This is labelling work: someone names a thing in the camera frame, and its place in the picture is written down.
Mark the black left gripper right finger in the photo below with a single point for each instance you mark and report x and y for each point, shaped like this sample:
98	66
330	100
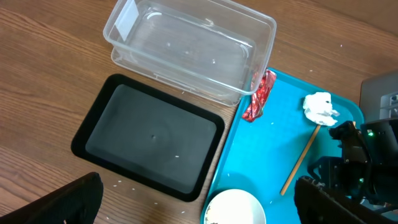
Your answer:
317	204

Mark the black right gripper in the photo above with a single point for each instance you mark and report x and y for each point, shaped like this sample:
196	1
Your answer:
350	173

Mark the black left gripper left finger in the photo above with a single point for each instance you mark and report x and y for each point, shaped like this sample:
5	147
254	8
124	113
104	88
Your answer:
77	202

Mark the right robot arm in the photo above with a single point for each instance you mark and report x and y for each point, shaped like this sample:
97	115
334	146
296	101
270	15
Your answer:
380	138

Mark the teal plastic tray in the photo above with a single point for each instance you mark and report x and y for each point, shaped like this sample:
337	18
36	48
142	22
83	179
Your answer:
258	157

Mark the crumpled white tissue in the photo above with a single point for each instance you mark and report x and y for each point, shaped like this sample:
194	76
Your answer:
319	109

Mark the grey dish rack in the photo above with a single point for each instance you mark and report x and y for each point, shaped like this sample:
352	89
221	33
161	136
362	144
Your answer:
378	99

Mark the grey bowl with rice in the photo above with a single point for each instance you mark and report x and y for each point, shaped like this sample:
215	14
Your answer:
234	206

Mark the black rectangular tray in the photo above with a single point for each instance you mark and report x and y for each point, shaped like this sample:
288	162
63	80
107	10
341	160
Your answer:
149	136

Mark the red snack wrapper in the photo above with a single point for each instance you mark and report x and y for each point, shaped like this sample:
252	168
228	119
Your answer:
259	98

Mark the clear plastic bin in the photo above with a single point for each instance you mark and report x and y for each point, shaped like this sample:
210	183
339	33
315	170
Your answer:
216	49

